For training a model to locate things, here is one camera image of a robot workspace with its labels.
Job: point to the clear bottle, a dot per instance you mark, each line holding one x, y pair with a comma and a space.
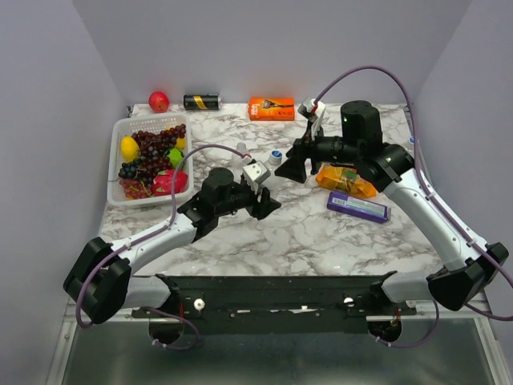
242, 149
273, 183

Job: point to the red apple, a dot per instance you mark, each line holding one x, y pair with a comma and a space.
158, 102

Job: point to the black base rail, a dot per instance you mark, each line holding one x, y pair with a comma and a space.
279, 305

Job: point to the purple toothpaste box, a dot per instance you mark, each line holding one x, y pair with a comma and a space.
356, 207

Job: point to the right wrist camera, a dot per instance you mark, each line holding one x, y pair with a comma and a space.
314, 112

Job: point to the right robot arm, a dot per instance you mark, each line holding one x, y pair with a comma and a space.
469, 262

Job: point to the orange razor box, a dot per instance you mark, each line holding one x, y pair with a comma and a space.
271, 109

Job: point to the light red grapes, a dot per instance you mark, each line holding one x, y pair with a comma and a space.
135, 189

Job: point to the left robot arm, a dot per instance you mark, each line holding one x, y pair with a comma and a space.
104, 278

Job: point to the yellow lemon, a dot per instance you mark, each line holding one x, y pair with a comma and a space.
129, 148

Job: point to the red grape bunch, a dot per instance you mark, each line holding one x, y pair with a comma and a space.
152, 147

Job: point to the orange snack bag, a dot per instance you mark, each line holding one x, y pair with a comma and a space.
345, 180

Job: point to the black gold can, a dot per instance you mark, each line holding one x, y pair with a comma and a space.
202, 102

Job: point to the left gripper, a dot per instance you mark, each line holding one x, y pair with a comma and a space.
267, 205

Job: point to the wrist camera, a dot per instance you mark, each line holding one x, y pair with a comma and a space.
314, 112
256, 173

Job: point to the white plastic basket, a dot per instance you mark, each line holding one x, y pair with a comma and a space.
149, 123

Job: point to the red dragon fruit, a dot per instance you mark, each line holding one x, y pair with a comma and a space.
162, 182

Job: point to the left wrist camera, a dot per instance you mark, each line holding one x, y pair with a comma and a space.
256, 173

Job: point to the yellow fruit behind grapes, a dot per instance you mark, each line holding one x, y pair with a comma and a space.
180, 143

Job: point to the blue cap table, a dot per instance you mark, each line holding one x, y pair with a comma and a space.
275, 157

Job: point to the dark blue grapes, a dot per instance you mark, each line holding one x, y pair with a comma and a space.
129, 170

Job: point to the green toy fruit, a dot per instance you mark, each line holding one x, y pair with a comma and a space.
174, 156

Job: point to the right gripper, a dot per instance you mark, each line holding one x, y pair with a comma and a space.
293, 168

